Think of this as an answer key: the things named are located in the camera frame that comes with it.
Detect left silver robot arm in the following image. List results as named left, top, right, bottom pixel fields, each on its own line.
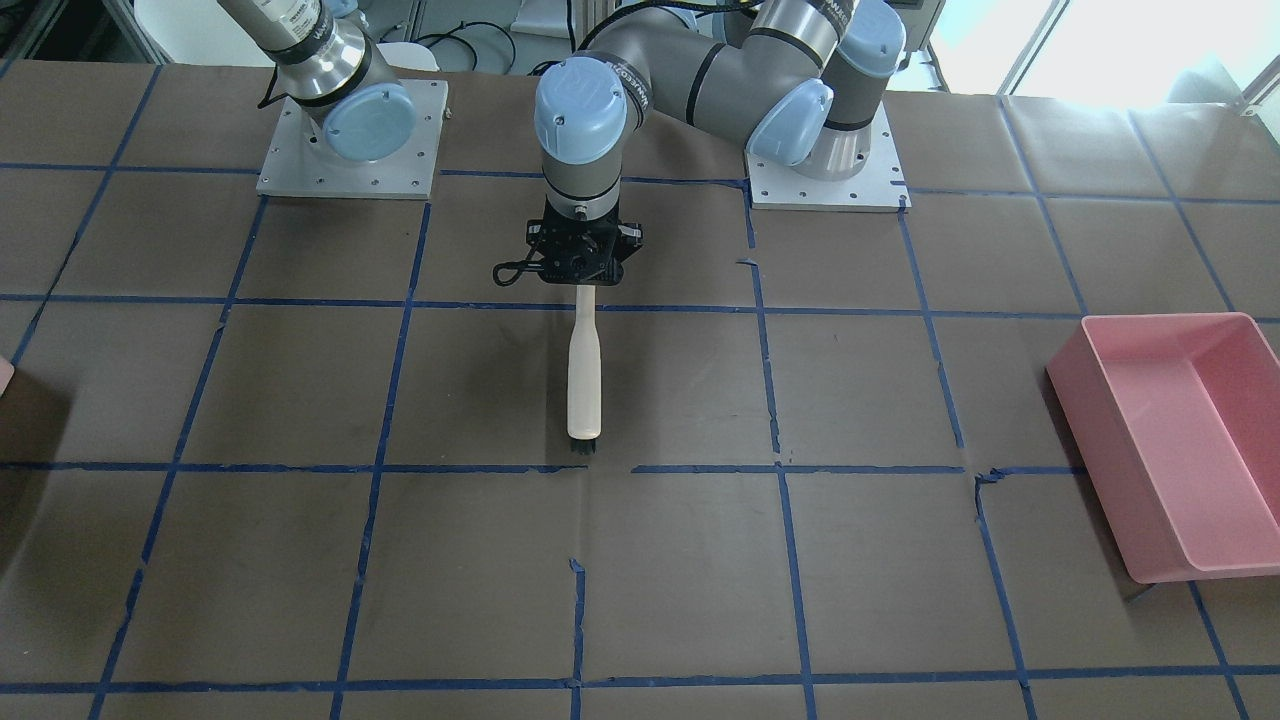
left=493, top=1, right=908, bottom=287

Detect pink plastic bin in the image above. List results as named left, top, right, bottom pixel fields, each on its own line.
left=1047, top=313, right=1279, bottom=584

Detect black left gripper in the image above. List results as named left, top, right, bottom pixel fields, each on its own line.
left=526, top=211, right=643, bottom=286

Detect cream brush black bristles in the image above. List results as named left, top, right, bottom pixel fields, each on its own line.
left=566, top=284, right=603, bottom=456

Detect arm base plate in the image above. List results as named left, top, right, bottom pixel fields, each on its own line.
left=256, top=79, right=451, bottom=201
left=744, top=102, right=911, bottom=213

